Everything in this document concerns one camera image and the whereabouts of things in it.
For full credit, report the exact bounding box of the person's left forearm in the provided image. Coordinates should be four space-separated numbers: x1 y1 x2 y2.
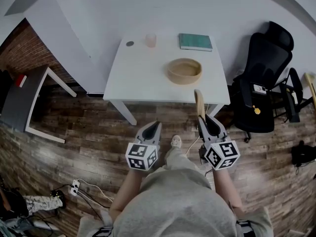
109 168 149 219

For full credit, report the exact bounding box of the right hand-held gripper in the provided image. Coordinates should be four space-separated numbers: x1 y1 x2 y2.
197 114 240 170

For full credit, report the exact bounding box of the light wooden bench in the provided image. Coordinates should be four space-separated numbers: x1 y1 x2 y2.
304 72 316 103

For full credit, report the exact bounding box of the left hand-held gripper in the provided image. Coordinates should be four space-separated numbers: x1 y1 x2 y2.
125 121 163 172

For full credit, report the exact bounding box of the white power strip cable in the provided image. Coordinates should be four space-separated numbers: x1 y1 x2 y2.
78 179 113 202

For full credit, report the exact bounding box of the white power strip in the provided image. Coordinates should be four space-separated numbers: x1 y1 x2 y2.
70 179 81 196

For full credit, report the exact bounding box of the black power cable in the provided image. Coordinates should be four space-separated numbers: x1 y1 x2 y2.
76 190 111 221

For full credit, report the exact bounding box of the round wooden box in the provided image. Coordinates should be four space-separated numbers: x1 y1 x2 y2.
166 58 203 85

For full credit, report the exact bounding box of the white phone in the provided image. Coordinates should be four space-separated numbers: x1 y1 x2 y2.
252 82 267 94

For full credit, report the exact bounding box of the white table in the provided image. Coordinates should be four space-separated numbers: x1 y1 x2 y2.
103 30 232 126

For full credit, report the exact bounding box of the person's beige shoe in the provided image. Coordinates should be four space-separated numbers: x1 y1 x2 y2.
170 135 183 148

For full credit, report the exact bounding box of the red box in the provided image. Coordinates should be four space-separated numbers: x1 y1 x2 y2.
15 74 27 88

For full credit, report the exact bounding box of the black harness strap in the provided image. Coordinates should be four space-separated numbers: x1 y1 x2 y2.
92 226 114 237
236 220 255 237

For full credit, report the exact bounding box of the wooden box lid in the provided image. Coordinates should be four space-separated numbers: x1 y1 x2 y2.
194 89 206 119

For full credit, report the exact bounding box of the person's right forearm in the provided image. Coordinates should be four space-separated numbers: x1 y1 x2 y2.
212 165 245 214

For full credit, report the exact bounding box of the green book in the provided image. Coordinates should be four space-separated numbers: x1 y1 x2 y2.
178 33 213 52

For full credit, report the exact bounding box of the black office chair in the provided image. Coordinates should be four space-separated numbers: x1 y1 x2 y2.
227 21 314 143

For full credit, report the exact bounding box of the pink translucent cup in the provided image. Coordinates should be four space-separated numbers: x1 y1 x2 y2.
145 33 157 48

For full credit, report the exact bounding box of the person's grey shirt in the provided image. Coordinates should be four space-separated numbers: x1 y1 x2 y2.
79 165 274 237

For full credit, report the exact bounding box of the white floor cable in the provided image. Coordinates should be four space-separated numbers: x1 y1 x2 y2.
185 103 210 156

